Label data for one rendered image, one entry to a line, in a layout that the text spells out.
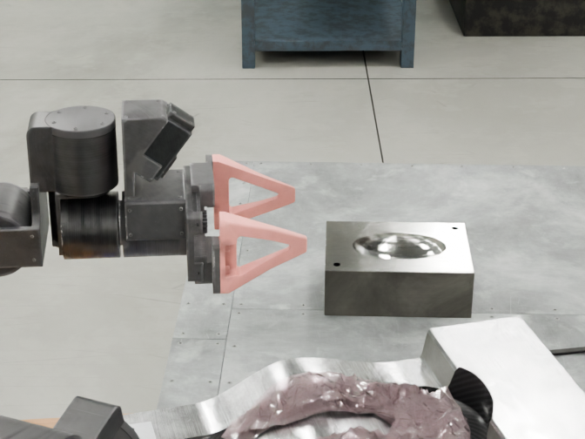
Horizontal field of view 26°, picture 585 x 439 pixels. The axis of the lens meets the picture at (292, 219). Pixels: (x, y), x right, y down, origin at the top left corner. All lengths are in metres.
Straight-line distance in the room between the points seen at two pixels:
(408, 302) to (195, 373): 0.31
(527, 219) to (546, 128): 2.50
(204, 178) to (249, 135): 3.28
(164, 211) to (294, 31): 4.04
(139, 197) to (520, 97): 3.77
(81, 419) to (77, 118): 0.25
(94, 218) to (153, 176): 0.06
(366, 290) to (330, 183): 0.43
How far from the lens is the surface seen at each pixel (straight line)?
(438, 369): 1.47
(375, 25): 5.15
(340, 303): 1.72
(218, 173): 1.13
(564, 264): 1.90
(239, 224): 1.02
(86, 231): 1.07
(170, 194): 1.06
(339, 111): 4.57
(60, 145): 1.04
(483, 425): 1.42
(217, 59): 5.10
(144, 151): 1.04
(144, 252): 1.08
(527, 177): 2.17
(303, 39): 4.98
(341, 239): 1.78
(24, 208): 1.09
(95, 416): 0.95
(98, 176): 1.05
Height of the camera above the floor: 1.69
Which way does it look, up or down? 27 degrees down
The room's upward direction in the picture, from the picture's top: straight up
